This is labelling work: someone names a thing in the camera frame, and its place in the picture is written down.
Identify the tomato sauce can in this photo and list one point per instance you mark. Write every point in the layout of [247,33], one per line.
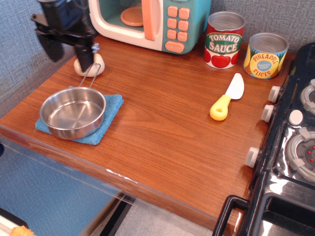
[223,39]

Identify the blue folded cloth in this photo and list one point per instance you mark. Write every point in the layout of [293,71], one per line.
[114,102]

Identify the yellow handled toy knife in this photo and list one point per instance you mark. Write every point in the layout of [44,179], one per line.
[235,91]

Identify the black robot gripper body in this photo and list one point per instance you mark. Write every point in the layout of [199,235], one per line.
[62,21]

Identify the orange object at corner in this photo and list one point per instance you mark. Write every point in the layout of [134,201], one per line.
[21,231]

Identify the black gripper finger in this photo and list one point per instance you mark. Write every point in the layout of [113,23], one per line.
[53,49]
[85,55]

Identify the teal toy microwave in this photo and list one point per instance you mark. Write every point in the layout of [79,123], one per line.
[172,26]

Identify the pale toy potato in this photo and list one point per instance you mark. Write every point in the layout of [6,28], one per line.
[96,69]

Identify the black toy stove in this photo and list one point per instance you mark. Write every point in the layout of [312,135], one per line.
[282,188]

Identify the small stainless steel pan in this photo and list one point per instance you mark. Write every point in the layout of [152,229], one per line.
[74,112]

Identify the pineapple slices can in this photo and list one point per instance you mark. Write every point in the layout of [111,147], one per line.
[265,55]

